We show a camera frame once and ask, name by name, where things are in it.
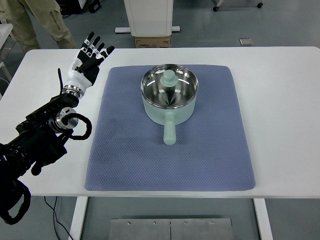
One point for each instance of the white and black hand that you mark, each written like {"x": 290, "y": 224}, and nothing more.
{"x": 77, "y": 75}

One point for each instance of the glass lid with green knob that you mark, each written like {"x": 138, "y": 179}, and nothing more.
{"x": 169, "y": 79}

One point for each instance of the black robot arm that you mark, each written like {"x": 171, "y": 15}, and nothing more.
{"x": 37, "y": 147}

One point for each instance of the black equipment case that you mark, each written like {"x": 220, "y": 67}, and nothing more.
{"x": 66, "y": 2}

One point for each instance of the person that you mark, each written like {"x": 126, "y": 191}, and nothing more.
{"x": 22, "y": 22}

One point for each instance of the brown cardboard box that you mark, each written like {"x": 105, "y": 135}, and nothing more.
{"x": 152, "y": 42}

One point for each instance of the white side table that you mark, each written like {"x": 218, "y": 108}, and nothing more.
{"x": 3, "y": 31}

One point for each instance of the blue textured mat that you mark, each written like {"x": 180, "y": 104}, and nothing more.
{"x": 150, "y": 165}

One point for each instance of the white table leg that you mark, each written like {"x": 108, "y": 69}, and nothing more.
{"x": 262, "y": 220}
{"x": 77, "y": 220}

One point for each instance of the white cart with castors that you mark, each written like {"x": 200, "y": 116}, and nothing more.
{"x": 215, "y": 8}

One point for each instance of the grey metal plate with screws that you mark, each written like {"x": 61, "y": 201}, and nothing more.
{"x": 150, "y": 230}

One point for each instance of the grey floor socket plate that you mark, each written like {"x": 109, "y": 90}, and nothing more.
{"x": 245, "y": 42}

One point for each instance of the white pedestal stand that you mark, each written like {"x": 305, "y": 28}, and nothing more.
{"x": 150, "y": 17}

